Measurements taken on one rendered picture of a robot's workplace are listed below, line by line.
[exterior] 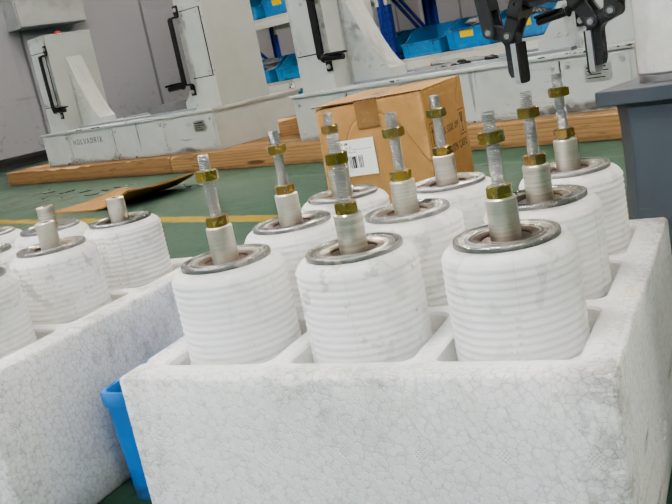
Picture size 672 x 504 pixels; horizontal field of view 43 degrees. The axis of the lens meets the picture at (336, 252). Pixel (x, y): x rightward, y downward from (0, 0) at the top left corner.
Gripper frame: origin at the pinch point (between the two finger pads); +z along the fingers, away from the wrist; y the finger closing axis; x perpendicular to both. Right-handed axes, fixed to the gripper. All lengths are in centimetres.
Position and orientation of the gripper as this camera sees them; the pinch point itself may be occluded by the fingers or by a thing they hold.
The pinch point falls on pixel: (556, 63)
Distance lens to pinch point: 82.5
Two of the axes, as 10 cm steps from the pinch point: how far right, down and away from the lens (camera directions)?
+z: 1.9, 9.5, 2.3
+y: 8.1, -0.2, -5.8
